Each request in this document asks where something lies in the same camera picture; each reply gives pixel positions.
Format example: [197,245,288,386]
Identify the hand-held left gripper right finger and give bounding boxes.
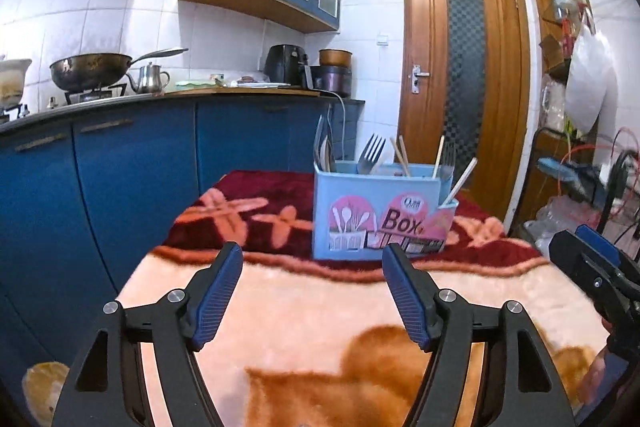
[381,242,576,427]

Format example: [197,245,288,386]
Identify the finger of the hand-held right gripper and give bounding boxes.
[548,229,622,309]
[574,223,623,265]

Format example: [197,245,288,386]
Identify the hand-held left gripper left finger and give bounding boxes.
[52,241,245,427]

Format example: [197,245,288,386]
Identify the blue chopsticks box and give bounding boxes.
[312,160,460,262]

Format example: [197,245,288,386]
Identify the white chopstick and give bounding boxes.
[442,157,479,208]
[432,136,446,180]

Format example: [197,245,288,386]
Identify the wooden chopstick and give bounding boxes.
[398,136,412,178]
[389,138,405,177]

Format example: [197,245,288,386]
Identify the metal fork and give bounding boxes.
[442,142,457,184]
[370,134,387,168]
[356,134,376,174]

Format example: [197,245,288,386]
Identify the beige spoon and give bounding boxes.
[321,136,337,172]

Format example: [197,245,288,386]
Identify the metal knife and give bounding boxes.
[314,114,335,172]

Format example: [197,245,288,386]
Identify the person's right hand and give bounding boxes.
[581,351,632,409]

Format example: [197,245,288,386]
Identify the clear plastic bags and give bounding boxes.
[525,194,601,253]

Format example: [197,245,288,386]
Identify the blue brush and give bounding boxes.
[537,158,576,180]

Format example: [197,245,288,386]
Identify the red and pink plush blanket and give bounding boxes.
[115,170,616,427]

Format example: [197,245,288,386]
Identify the blue kitchen base cabinets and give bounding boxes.
[0,100,366,408]

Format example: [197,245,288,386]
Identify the white hanging plastic bag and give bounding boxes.
[565,24,616,135]

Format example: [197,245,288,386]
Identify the tan plush item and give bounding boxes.
[22,361,71,427]

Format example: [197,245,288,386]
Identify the white plate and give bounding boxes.
[235,77,292,89]

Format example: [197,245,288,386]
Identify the metal kettle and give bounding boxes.
[126,62,171,95]

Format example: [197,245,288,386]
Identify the dark rice cooker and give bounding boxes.
[310,64,351,92]

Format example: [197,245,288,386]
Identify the gas stove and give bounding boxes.
[65,83,128,105]

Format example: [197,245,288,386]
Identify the black air fryer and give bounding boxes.
[263,44,310,88]

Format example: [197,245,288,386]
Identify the brown pot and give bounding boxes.
[319,48,353,68]

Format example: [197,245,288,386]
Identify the black wok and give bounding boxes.
[49,47,190,93]

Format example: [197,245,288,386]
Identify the wooden door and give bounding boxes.
[397,0,531,233]

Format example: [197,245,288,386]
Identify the white pot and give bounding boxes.
[0,58,33,110]

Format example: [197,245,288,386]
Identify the black wire rack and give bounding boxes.
[597,150,640,238]

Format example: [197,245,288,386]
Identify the red cable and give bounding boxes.
[560,127,640,208]

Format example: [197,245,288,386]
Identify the white power cable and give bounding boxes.
[320,90,349,160]

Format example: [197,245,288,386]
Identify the metal door handle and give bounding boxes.
[410,63,431,95]

